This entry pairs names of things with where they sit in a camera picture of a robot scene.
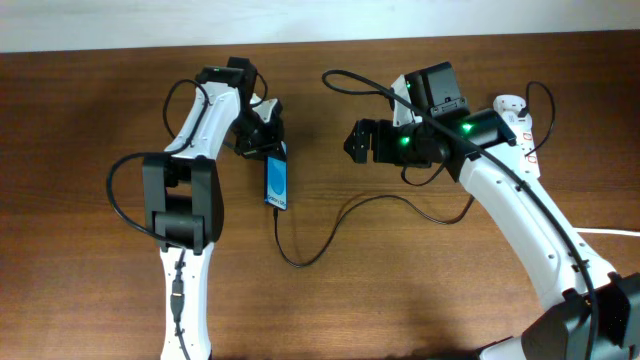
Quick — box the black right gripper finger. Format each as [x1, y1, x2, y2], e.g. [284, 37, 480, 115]
[344, 143, 370, 164]
[345, 119, 375, 145]

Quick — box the blue Galaxy smartphone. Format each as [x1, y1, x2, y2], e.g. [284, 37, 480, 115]
[264, 141, 288, 211]

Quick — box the black USB charger cable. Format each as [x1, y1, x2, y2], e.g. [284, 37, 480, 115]
[272, 81, 557, 269]

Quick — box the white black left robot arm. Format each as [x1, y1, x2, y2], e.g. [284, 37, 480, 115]
[142, 64, 287, 359]

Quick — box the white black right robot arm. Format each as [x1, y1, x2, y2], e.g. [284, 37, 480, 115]
[345, 62, 639, 359]

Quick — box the black charger plug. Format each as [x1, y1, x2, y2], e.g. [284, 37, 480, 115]
[518, 106, 530, 118]

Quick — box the white power strip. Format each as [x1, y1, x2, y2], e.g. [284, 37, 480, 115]
[493, 94, 540, 178]

